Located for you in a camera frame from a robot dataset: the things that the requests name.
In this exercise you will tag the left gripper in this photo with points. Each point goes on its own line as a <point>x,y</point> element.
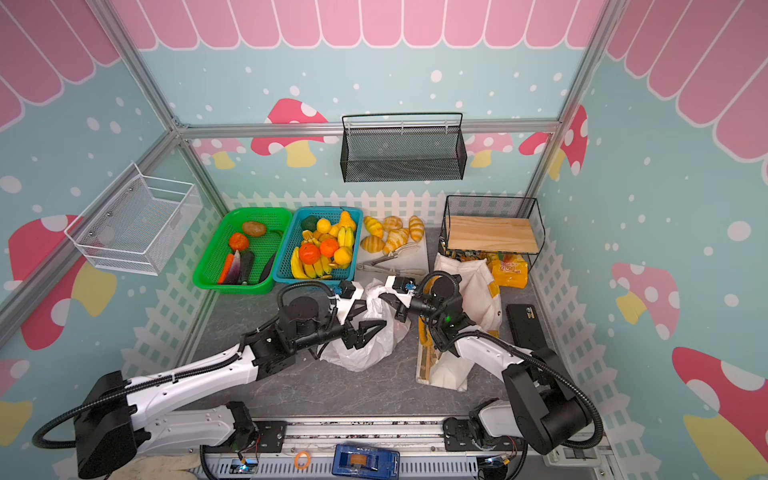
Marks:
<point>360,340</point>

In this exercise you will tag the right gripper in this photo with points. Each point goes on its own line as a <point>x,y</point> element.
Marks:
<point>405,302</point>

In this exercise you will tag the white plastic grocery bag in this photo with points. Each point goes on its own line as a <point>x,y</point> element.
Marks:
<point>383,332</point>

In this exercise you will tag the white tote bag yellow handles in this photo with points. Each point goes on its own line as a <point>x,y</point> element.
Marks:
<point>481,306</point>

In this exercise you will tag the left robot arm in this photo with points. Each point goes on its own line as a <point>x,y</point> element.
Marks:
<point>122,419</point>

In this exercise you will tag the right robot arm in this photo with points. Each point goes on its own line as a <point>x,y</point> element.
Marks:
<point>545,407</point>

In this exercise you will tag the metal tongs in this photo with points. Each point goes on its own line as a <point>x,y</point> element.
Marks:
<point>403,260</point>

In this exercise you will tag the bread roll lower left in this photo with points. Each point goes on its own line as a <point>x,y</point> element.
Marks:
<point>372,244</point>

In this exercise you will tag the bread roll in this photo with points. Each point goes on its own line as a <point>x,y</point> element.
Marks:
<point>373,226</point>
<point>372,244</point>
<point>416,228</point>

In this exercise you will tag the croissant bread centre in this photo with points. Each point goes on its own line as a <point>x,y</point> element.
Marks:
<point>396,239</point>

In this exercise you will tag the banana bunch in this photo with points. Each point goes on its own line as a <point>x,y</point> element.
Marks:
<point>300,270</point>

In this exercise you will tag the round bread bun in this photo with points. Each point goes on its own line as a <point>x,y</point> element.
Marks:
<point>391,223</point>

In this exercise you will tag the bread roll right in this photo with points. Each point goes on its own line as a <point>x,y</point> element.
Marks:
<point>416,228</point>

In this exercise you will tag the yellow pear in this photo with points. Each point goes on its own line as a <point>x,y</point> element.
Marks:
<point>346,221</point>

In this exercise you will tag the orange fruit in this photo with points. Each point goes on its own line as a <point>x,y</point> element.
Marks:
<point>309,253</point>

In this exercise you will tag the yellow lemon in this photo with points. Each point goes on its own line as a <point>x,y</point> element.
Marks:
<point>323,226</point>

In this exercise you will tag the teal plastic basket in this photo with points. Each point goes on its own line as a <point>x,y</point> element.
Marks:
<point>340,246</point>

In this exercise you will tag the yellow snack package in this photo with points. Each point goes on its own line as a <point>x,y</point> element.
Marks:
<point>510,270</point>

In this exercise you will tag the black flat box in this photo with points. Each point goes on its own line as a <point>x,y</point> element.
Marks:
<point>525,325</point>

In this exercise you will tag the green plastic basket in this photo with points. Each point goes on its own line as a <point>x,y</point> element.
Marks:
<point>265,248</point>

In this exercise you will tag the brown potato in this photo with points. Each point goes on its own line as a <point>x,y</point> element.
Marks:
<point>254,229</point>

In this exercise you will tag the orange carrot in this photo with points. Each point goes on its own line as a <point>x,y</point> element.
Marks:
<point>226,268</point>

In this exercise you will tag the orange bell pepper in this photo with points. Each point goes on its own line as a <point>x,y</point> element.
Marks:
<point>239,242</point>

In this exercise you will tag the black wire shelf wooden board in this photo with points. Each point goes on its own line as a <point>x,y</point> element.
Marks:
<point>475,224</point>

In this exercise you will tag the blue device on rail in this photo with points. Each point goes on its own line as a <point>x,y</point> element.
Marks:
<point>364,462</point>

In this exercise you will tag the black mesh wall basket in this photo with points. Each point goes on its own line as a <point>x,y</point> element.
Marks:
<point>403,147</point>

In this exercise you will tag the white wire wall basket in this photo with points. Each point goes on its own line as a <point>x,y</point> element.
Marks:
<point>136,224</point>

